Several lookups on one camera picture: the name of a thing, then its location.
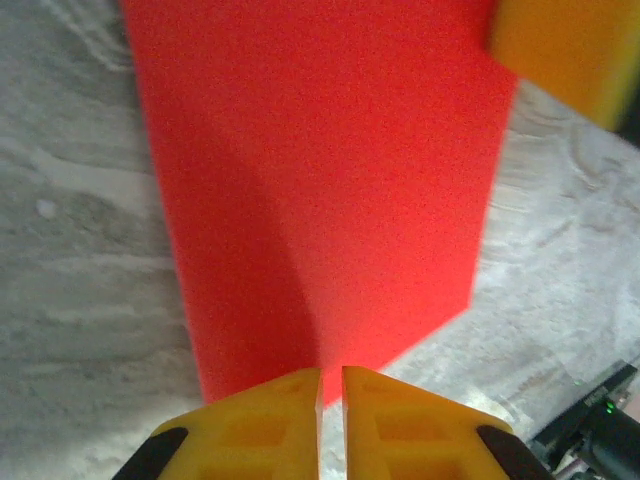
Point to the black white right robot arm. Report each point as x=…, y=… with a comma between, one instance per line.
x=610, y=435

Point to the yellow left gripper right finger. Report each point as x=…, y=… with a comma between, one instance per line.
x=415, y=440

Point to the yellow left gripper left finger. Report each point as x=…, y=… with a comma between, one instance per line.
x=250, y=440

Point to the red cloth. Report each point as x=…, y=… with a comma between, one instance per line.
x=325, y=175

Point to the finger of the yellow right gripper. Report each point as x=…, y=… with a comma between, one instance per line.
x=570, y=45

